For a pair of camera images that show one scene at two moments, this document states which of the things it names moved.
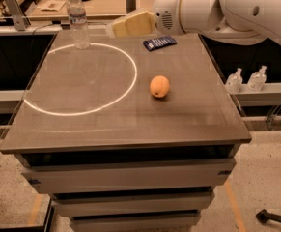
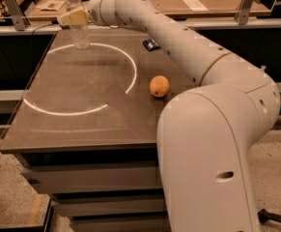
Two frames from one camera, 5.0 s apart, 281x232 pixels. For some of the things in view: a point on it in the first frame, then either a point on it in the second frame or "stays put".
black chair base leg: [264, 217] stays put
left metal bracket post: [20, 21] stays put
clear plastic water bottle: [76, 12] stays put
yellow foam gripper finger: [139, 24] → [76, 17]
